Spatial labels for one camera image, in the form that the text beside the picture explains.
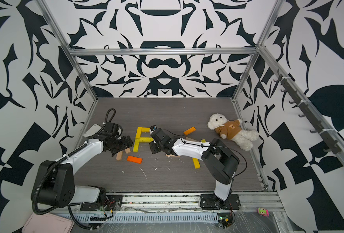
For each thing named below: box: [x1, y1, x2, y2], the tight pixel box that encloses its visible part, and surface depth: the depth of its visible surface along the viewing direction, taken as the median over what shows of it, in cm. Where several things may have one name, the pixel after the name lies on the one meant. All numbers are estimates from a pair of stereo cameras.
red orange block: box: [126, 155, 143, 165], surface depth 90 cm
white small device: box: [83, 123, 103, 138], surface depth 101 cm
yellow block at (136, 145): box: [132, 138, 140, 153], surface depth 95 cm
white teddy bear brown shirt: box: [207, 113, 259, 151], surface depth 95 cm
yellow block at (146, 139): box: [138, 136, 154, 143], surface depth 98 cm
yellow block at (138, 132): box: [135, 126, 143, 139], surface depth 102 cm
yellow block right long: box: [192, 157, 201, 169], surface depth 89 cm
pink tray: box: [21, 212, 75, 233], surface depth 68 cm
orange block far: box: [183, 126, 197, 136], surface depth 103 cm
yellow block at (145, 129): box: [140, 127, 151, 133], surface depth 103 cm
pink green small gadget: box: [257, 207, 270, 217], surface depth 71 cm
